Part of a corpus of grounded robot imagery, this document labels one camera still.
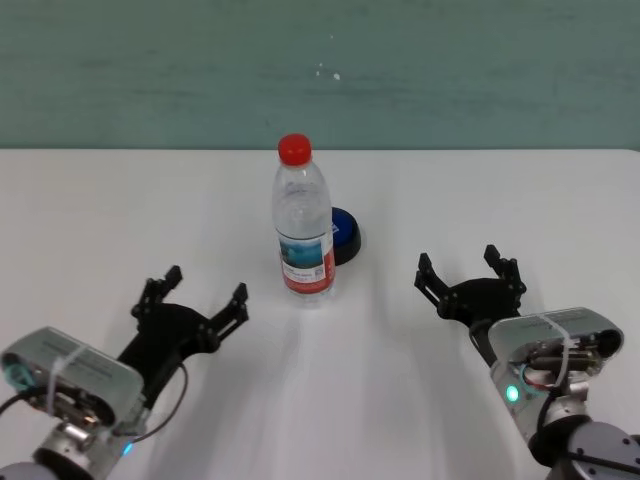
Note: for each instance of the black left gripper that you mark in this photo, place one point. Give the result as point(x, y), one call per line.
point(165, 335)

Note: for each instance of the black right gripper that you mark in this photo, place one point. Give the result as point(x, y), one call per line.
point(480, 300)

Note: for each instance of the clear water bottle red cap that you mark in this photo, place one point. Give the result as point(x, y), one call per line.
point(302, 235)

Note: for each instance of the blue push button black base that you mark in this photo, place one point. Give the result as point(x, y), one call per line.
point(346, 235)

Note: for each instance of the white zip tie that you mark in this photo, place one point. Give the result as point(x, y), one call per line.
point(561, 335)
point(62, 367)

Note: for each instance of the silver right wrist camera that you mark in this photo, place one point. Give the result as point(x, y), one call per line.
point(565, 325)

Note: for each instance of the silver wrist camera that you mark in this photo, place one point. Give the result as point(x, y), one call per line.
point(565, 325)
point(95, 365)

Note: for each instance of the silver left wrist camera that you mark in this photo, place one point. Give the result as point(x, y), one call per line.
point(95, 365)

